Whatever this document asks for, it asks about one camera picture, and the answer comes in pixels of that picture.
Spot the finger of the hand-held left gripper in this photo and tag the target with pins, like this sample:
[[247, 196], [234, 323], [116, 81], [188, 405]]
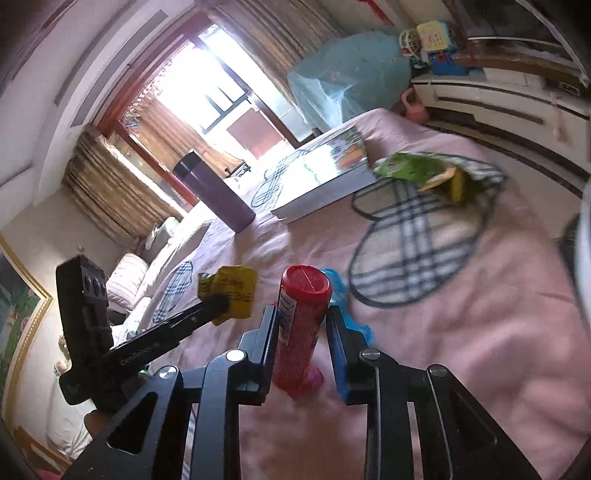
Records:
[[184, 323]]

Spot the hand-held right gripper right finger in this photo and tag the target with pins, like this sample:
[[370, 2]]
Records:
[[339, 360]]

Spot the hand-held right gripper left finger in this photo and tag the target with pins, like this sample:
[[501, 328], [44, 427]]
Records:
[[265, 350]]

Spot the red snack can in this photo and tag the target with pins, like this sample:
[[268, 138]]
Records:
[[300, 323]]

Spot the yellow snack packet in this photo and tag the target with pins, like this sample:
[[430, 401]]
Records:
[[233, 290]]

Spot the white trash bin black liner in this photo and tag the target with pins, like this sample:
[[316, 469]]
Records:
[[581, 258]]

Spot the person's left hand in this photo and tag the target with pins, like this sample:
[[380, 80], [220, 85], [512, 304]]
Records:
[[95, 423]]

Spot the light pink sofa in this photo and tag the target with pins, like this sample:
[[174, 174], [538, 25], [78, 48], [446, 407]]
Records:
[[138, 277]]

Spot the gold framed painting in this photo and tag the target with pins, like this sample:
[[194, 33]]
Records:
[[18, 304]]

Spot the beige curtain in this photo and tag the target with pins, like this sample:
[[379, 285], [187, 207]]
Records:
[[106, 184], [277, 27]]

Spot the purple thermos bottle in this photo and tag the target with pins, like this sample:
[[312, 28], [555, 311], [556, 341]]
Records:
[[214, 194]]

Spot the thick book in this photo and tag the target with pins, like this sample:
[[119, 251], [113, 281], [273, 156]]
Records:
[[330, 170]]

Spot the green snack bag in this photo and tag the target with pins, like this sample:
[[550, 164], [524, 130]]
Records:
[[415, 170]]

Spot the glass balcony door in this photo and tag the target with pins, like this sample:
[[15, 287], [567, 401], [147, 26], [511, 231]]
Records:
[[207, 87]]

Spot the pink plastic jug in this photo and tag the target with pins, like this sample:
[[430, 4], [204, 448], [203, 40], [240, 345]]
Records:
[[413, 106]]

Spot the cyan cloth cover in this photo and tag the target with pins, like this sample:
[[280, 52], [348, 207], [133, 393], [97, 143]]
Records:
[[351, 78]]

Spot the white tv cabinet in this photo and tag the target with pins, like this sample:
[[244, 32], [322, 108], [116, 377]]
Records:
[[498, 101]]

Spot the colourful toy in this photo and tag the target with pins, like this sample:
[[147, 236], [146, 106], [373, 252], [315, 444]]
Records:
[[431, 44]]

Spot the red hanging decoration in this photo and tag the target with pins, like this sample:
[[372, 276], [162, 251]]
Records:
[[374, 7]]

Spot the black television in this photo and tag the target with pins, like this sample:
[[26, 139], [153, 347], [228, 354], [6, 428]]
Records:
[[508, 18]]

